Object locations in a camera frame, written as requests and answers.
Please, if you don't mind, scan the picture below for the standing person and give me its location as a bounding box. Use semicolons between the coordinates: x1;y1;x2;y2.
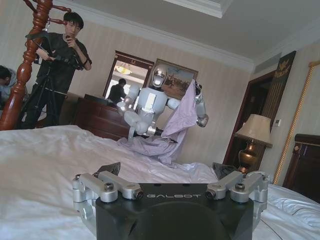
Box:
20;11;92;130

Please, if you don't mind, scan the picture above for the dark wooden dresser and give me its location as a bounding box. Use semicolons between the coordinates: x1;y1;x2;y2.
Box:
73;93;136;141

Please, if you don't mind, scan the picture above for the lavender garment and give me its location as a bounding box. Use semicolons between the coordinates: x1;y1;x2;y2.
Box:
116;79;199;171

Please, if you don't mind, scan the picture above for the dark banner with gold emblem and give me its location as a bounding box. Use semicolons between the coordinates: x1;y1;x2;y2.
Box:
261;50;297;118

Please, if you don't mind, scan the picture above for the right gripper silver black own right finger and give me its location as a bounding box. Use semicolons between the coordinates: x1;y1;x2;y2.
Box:
205;162;270;226

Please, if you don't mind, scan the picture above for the black clothes hanger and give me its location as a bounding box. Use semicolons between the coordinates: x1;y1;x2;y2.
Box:
24;29;56;62

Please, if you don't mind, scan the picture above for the gold twisted rope pole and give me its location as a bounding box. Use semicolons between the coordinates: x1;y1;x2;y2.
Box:
272;59;320;186

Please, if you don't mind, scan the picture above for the white bed sheet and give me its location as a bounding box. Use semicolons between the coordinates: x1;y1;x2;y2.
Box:
0;124;320;240

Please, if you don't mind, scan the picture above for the dark wooden headboard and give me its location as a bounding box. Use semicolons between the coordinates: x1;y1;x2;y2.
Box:
283;133;320;204

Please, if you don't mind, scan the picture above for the cream lampshade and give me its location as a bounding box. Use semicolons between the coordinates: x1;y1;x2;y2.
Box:
234;113;273;148

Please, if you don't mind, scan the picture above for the dark wooden door frame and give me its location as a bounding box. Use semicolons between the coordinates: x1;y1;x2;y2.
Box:
222;69;278;166

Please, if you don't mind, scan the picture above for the seated person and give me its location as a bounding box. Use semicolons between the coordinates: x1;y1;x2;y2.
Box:
0;64;19;111

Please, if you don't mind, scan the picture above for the framed landscape painting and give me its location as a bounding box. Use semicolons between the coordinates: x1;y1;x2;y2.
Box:
152;58;200;101

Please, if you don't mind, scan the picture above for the black tripod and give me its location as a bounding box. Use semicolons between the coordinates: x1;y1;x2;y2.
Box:
20;65;68;130

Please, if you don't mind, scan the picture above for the black camera rig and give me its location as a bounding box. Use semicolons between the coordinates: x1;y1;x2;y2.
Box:
34;46;81;69

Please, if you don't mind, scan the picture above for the silver robot head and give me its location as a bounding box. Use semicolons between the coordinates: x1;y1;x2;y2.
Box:
150;63;166;89

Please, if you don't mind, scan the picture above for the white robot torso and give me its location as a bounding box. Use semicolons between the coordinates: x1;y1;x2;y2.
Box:
134;84;171;123

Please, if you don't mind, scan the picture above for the right gripper silver black own left finger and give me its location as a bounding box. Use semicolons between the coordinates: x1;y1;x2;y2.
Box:
71;161;144;226

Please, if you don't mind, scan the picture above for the red-brown wooden coat stand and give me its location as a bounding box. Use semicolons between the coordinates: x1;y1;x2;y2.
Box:
0;0;72;131

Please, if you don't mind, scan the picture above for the dark framed wall mirror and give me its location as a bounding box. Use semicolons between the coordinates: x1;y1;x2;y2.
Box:
102;50;156;100

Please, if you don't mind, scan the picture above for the brass lamp base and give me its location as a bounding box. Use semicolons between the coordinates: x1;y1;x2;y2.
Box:
238;138;258;173

